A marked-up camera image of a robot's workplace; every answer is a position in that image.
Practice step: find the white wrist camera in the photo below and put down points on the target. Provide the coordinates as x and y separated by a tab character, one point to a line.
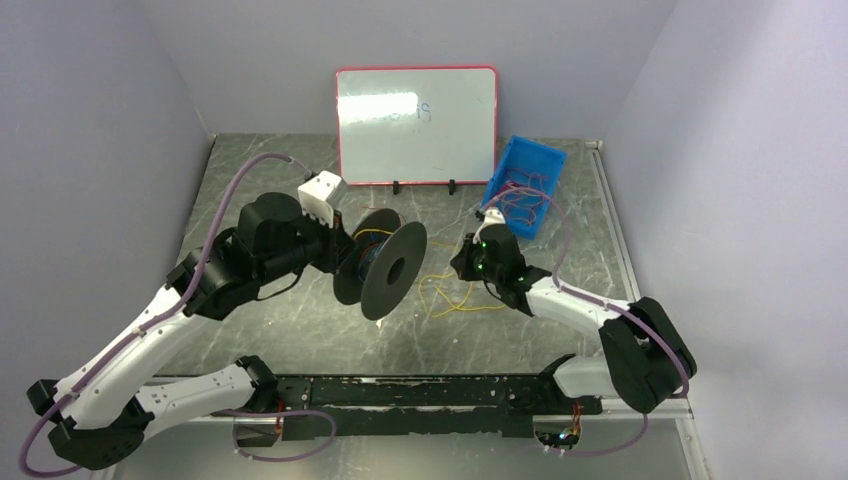
320	195
491	216

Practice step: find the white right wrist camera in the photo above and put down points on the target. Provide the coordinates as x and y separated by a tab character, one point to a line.
491	216

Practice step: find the red framed whiteboard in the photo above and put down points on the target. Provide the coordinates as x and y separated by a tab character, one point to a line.
417	125

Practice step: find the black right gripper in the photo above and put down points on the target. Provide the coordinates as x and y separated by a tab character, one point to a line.
465	263

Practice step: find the blue plastic bin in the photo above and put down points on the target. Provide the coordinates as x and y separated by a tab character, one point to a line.
523	182

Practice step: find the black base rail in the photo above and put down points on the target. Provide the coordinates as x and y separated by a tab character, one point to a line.
507	404

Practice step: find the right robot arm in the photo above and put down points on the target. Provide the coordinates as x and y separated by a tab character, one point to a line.
644	360

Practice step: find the black perforated cable spool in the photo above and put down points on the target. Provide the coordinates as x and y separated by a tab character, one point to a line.
386	259

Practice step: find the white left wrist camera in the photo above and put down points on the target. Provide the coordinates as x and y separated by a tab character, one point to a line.
320	195

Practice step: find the aluminium frame rail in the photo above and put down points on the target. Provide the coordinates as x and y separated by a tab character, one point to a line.
594	149

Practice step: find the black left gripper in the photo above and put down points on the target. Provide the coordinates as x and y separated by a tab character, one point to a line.
342	245

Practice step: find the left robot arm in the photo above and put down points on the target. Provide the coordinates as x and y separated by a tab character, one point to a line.
97	416

